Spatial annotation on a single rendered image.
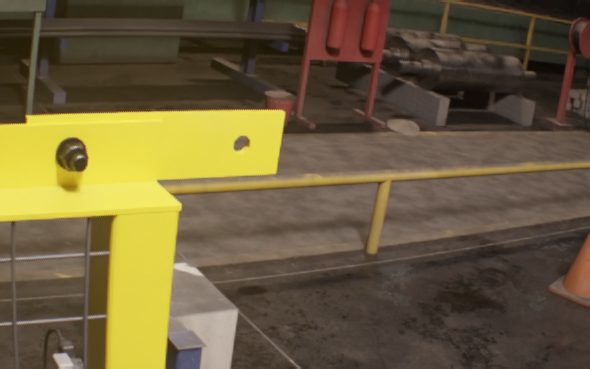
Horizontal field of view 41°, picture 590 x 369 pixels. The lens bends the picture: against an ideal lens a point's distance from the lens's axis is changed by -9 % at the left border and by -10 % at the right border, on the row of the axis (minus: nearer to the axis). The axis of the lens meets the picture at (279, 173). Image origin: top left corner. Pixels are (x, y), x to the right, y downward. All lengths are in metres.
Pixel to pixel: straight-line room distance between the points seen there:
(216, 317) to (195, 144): 1.65
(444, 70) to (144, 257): 8.52
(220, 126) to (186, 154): 0.03
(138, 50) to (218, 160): 9.07
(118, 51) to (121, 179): 9.01
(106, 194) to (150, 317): 0.10
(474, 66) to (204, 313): 7.43
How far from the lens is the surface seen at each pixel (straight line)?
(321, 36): 7.99
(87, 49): 9.47
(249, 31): 8.61
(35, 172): 0.58
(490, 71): 9.58
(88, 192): 0.58
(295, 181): 4.75
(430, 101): 8.99
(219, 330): 2.29
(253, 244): 5.15
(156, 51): 9.79
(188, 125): 0.62
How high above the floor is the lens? 2.01
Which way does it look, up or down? 18 degrees down
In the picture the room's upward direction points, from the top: 9 degrees clockwise
